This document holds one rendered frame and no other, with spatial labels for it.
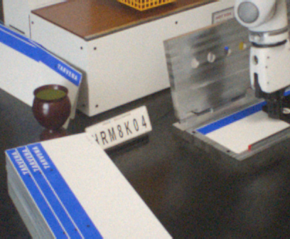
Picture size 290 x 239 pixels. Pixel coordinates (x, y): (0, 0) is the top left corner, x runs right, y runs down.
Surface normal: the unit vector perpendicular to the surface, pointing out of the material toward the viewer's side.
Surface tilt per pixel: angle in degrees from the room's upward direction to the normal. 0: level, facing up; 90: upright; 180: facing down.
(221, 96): 75
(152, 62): 90
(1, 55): 63
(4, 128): 0
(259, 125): 0
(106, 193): 0
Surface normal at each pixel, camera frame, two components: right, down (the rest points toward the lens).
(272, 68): 0.56, 0.18
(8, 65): -0.66, -0.11
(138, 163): 0.00, -0.88
